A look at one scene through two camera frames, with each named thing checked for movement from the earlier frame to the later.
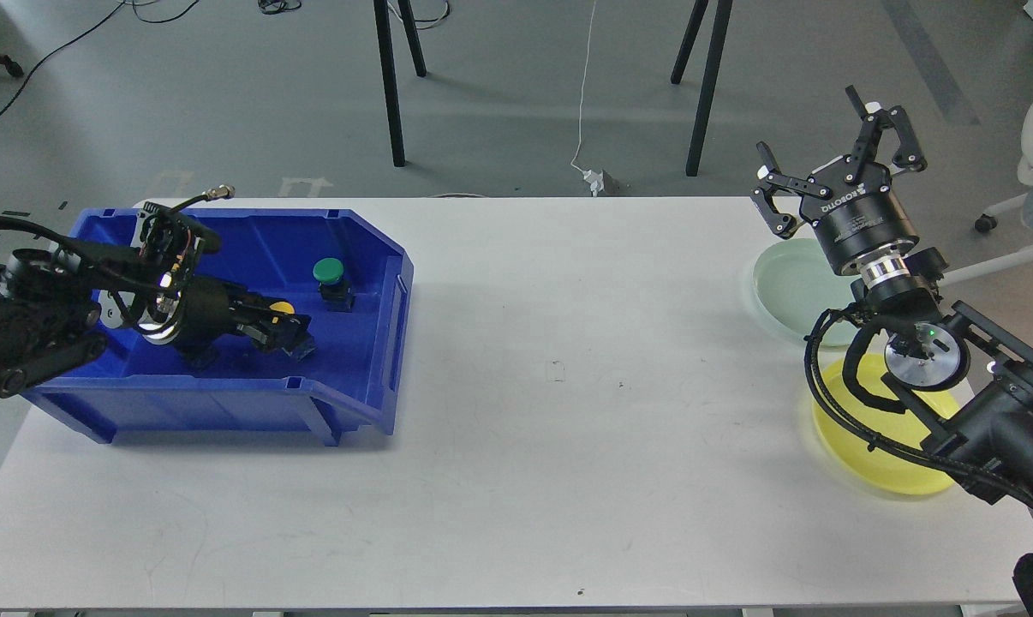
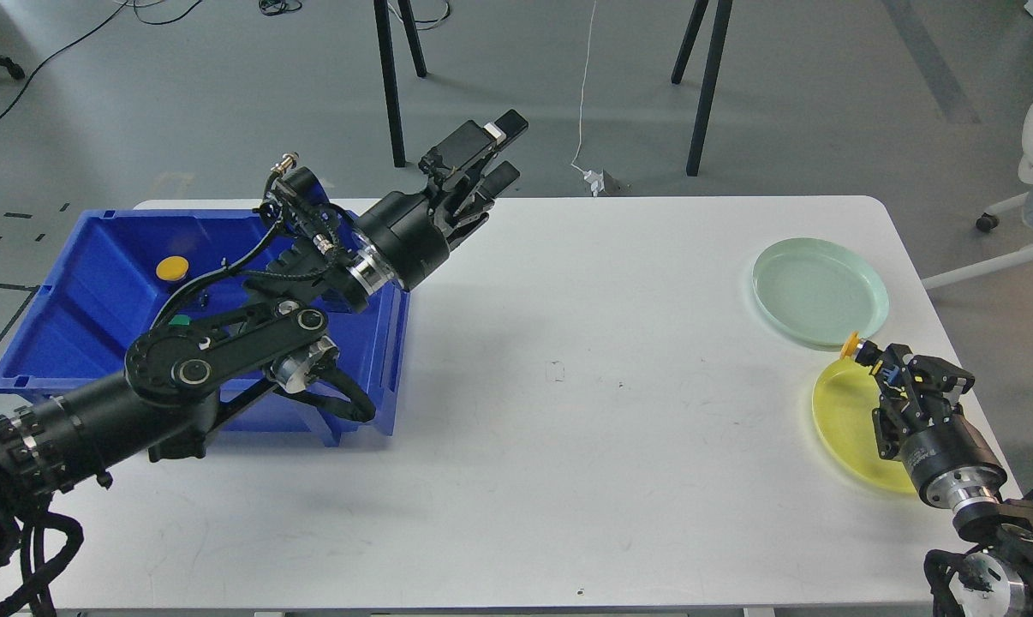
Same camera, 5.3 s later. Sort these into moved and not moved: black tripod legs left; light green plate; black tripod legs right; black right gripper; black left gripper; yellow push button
Moved: yellow push button; black left gripper; black right gripper
Not moved: light green plate; black tripod legs left; black tripod legs right
